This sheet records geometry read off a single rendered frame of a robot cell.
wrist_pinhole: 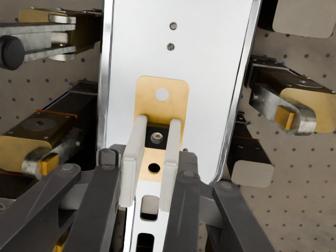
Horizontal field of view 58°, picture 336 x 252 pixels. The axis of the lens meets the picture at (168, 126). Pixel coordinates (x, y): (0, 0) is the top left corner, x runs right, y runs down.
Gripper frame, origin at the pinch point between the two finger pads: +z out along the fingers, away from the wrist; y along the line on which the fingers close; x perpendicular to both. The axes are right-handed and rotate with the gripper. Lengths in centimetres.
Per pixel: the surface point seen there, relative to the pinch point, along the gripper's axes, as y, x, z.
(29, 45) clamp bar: -15.3, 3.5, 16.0
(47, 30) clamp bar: -14.0, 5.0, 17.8
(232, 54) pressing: 8.9, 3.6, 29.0
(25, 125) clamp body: -21.6, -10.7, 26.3
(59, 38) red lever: -14.3, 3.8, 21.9
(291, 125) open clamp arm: 15.8, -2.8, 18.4
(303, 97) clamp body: 18.9, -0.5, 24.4
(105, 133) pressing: -9.4, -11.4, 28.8
